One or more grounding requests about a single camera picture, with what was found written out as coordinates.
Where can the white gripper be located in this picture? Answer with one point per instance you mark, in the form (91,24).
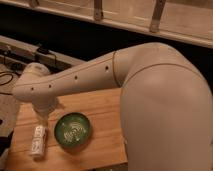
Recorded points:
(43,109)

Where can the white plastic bottle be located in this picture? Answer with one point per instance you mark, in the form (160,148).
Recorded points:
(38,142)

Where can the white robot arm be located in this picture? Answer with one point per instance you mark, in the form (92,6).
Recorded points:
(166,104)

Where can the green ceramic bowl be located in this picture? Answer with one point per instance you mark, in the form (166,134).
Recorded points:
(72,130)

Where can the black clamp device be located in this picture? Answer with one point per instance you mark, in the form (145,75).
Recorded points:
(42,51)

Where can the wooden cutting board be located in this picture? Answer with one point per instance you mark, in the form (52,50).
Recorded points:
(104,148)

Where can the metal bracket middle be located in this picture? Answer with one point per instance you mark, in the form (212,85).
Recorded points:
(98,13)

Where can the metal bracket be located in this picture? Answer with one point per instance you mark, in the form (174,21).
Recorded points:
(98,13)
(156,17)

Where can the metal bracket right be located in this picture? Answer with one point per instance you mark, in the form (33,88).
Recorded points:
(156,17)

